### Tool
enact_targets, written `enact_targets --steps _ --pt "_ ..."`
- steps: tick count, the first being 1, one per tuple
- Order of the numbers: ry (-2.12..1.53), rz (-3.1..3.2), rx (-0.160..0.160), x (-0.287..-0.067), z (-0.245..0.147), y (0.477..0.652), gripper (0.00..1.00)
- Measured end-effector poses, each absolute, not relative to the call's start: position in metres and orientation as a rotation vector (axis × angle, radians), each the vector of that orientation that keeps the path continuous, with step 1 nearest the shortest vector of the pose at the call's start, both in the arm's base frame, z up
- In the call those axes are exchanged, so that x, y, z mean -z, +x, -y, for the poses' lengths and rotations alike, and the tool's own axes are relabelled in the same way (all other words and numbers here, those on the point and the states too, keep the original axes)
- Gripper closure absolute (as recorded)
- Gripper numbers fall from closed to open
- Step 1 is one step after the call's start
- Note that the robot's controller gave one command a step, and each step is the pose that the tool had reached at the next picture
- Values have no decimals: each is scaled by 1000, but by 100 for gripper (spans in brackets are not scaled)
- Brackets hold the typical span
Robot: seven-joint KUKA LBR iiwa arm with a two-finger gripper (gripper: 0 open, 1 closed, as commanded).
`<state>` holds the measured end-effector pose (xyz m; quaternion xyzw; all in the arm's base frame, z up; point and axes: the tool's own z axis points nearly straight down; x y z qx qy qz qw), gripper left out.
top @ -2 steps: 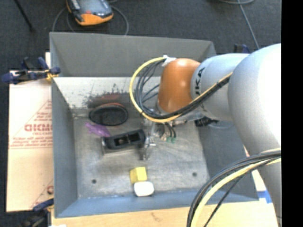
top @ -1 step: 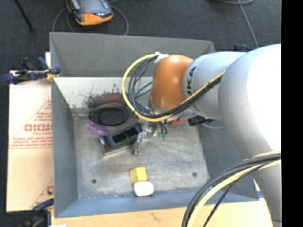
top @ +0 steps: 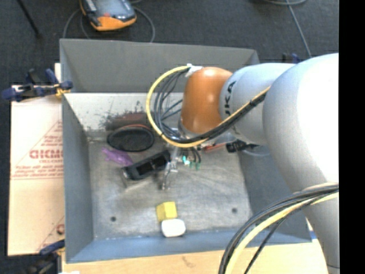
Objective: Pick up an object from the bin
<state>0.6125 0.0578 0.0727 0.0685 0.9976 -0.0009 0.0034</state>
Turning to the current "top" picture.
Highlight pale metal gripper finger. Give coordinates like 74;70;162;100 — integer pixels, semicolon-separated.
169;161;180;183
160;164;172;191

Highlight black sunglasses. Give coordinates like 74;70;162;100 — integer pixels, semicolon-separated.
121;150;172;182

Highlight white oval soap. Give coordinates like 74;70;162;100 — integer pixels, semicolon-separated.
160;219;187;238

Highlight purple toy figure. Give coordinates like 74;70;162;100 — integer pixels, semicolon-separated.
101;147;134;167

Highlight black cylinder on white bracket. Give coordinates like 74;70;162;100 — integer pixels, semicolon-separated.
225;138;270;157

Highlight yellow block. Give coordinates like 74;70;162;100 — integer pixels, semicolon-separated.
155;201;179;223

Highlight brown cardboard board red print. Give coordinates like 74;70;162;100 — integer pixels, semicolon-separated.
6;62;67;257

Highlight grey metal bin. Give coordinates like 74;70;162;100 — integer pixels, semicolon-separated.
59;38;313;264

